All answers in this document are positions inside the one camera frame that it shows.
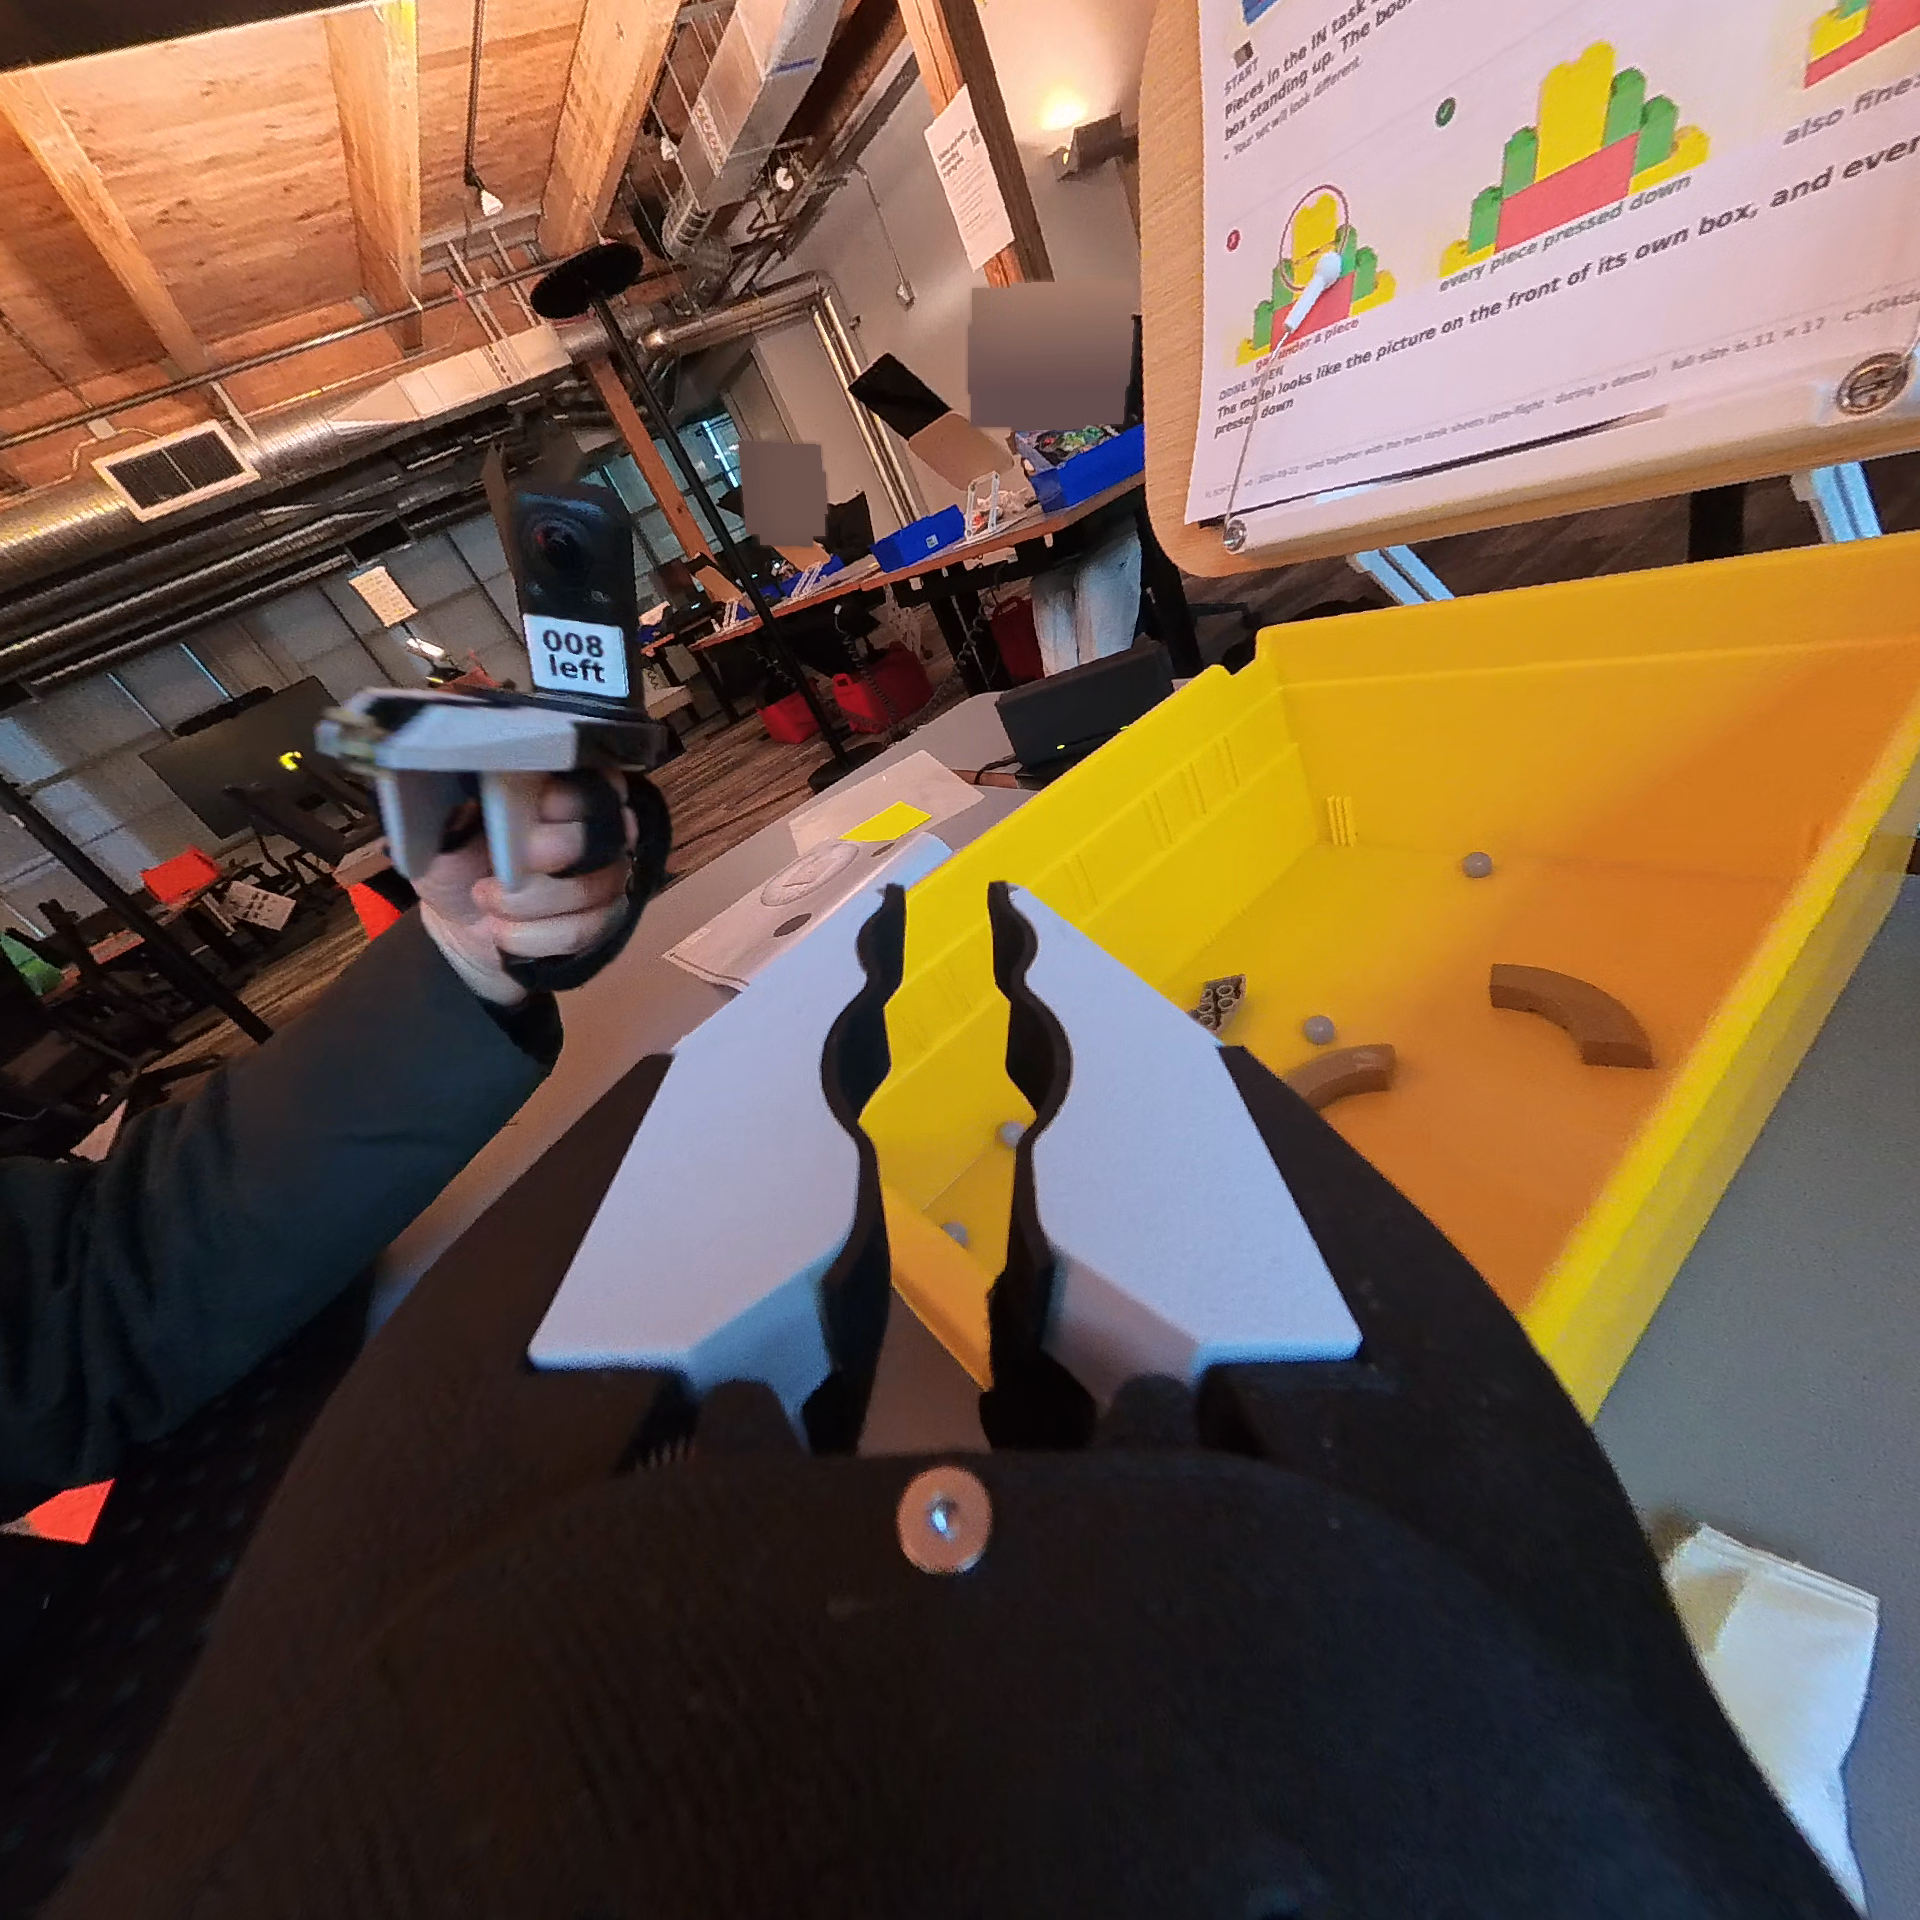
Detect wooden top work table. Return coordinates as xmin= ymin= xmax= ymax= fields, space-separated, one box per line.
xmin=678 ymin=479 xmax=1145 ymax=707

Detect black dotted mat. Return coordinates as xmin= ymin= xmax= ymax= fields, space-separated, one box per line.
xmin=0 ymin=1317 xmax=391 ymax=1920

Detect black tablet on stand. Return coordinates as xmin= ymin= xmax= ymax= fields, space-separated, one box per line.
xmin=844 ymin=353 xmax=1010 ymax=479

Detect ceiling air vent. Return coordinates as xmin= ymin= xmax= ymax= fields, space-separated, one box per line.
xmin=91 ymin=422 xmax=258 ymax=521

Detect person's left hand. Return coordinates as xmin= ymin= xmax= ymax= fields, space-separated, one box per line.
xmin=406 ymin=781 xmax=635 ymax=1009

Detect black power box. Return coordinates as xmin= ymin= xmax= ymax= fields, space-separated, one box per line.
xmin=995 ymin=638 xmax=1174 ymax=772

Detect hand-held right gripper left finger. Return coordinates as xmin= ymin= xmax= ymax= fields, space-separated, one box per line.
xmin=529 ymin=885 xmax=907 ymax=1451

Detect black monitor screen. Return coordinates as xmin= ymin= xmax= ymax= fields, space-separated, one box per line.
xmin=143 ymin=676 xmax=335 ymax=842

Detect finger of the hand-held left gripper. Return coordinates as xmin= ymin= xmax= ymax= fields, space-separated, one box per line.
xmin=315 ymin=699 xmax=586 ymax=886

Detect open instruction booklet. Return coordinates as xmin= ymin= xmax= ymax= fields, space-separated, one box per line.
xmin=660 ymin=831 xmax=952 ymax=996

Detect scattered loose toy bricks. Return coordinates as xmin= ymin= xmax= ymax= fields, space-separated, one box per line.
xmin=939 ymin=847 xmax=1662 ymax=1247

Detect yellow plastic bin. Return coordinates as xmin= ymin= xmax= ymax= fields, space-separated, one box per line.
xmin=856 ymin=530 xmax=1920 ymax=1419

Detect printed paper sheet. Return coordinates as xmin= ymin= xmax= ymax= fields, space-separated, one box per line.
xmin=1184 ymin=0 xmax=1920 ymax=527

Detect metal air duct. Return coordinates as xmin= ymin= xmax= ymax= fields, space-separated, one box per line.
xmin=0 ymin=270 xmax=843 ymax=603

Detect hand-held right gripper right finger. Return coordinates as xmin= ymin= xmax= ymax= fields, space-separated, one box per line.
xmin=979 ymin=885 xmax=1363 ymax=1451

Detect clear plastic sheet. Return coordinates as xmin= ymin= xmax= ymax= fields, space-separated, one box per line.
xmin=790 ymin=747 xmax=985 ymax=855

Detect person's left forearm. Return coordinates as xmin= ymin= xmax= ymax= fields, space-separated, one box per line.
xmin=0 ymin=906 xmax=564 ymax=1483

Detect white paper napkin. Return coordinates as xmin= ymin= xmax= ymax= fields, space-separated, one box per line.
xmin=1656 ymin=1524 xmax=1881 ymax=1905

